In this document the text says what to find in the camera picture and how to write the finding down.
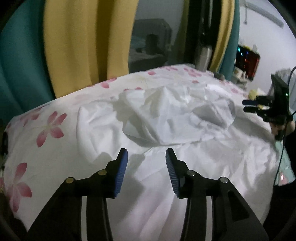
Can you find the right hand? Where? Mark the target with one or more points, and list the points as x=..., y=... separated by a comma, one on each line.
x=288, y=128

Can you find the yellow curtain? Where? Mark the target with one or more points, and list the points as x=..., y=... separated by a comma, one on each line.
x=86, y=42
x=225, y=27

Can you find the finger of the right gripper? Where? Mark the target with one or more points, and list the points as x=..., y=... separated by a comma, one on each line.
x=259, y=100
x=253, y=109

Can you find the teal curtain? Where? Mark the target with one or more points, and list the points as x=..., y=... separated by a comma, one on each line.
x=228, y=62
x=25, y=81

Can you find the small grey object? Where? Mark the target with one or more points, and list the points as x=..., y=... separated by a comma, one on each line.
x=219, y=76

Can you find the computer monitor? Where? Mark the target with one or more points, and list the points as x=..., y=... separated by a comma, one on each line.
x=247, y=60

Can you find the yellow curtain right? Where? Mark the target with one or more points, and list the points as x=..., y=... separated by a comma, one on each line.
x=225, y=27

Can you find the teal curtain right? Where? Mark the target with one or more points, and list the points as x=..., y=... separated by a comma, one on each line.
x=228, y=62

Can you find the yellow curtain left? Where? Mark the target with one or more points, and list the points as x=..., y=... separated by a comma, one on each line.
x=86, y=42

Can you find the yellow tissue box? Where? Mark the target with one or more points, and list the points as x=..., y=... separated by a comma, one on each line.
x=252, y=96

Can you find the steel thermos cup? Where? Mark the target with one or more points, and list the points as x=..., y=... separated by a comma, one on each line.
x=203, y=58

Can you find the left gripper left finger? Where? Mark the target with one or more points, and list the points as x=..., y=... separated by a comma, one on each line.
x=60, y=219

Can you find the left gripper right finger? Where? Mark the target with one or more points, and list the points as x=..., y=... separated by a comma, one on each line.
x=232, y=217

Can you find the white garment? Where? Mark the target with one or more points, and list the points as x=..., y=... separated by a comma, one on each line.
x=141, y=119

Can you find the teal curtain left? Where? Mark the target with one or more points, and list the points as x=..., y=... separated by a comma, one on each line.
x=25, y=81

